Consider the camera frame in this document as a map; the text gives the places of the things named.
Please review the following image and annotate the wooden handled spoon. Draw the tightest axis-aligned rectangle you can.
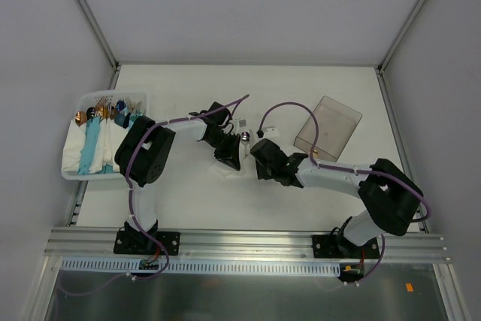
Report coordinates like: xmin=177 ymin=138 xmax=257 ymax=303
xmin=240 ymin=131 xmax=251 ymax=157

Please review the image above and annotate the white paper napkin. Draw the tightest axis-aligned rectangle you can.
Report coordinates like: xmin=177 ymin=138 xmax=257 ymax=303
xmin=210 ymin=141 xmax=257 ymax=179

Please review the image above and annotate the clear plastic utensil box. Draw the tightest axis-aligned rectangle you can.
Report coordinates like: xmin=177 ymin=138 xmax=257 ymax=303
xmin=313 ymin=95 xmax=362 ymax=162

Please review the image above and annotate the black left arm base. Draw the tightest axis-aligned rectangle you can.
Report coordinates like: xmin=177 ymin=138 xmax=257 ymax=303
xmin=113 ymin=230 xmax=181 ymax=256

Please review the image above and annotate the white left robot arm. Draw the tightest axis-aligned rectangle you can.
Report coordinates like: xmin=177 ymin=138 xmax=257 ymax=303
xmin=114 ymin=102 xmax=245 ymax=253

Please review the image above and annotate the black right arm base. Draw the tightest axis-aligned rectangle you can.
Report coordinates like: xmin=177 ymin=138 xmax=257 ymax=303
xmin=311 ymin=235 xmax=380 ymax=259

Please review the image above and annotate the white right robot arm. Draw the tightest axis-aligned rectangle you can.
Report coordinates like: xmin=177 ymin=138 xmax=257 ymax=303
xmin=250 ymin=139 xmax=423 ymax=259

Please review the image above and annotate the light blue rolled napkin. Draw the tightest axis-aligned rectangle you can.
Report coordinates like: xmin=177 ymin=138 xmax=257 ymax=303
xmin=78 ymin=117 xmax=101 ymax=175

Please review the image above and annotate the white rolled napkin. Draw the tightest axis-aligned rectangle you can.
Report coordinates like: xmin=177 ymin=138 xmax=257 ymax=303
xmin=61 ymin=120 xmax=86 ymax=171

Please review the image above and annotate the copper fork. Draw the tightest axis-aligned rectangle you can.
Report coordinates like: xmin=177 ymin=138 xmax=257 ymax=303
xmin=95 ymin=97 xmax=110 ymax=119

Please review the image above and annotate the copper spoon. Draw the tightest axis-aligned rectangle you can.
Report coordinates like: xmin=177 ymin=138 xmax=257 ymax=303
xmin=74 ymin=111 xmax=88 ymax=126

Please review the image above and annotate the orange tape piece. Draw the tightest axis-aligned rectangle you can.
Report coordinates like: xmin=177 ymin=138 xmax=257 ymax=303
xmin=405 ymin=283 xmax=414 ymax=292

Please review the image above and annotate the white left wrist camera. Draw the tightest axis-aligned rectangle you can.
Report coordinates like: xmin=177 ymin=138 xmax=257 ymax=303
xmin=232 ymin=118 xmax=247 ymax=134

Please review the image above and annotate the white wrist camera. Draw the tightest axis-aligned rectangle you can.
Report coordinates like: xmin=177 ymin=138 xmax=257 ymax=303
xmin=232 ymin=118 xmax=247 ymax=134
xmin=261 ymin=126 xmax=280 ymax=139

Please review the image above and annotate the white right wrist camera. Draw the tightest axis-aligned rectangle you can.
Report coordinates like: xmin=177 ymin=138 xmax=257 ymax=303
xmin=261 ymin=126 xmax=280 ymax=139

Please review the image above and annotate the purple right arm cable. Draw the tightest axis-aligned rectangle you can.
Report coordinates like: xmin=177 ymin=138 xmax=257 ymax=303
xmin=257 ymin=101 xmax=432 ymax=277

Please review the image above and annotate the aluminium frame rail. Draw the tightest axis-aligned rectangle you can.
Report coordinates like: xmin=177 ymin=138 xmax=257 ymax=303
xmin=44 ymin=227 xmax=452 ymax=264

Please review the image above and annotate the perforated cable duct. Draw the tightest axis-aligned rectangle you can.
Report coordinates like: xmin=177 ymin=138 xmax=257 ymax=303
xmin=61 ymin=257 xmax=340 ymax=277

